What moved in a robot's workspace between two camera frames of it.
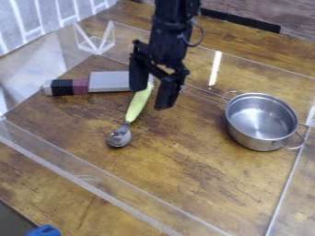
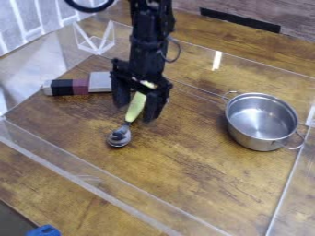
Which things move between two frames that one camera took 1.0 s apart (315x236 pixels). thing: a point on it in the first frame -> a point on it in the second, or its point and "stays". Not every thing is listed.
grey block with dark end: (100, 81) stays
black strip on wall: (241, 19) stays
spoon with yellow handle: (119, 136) stays
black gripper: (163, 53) -> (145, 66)
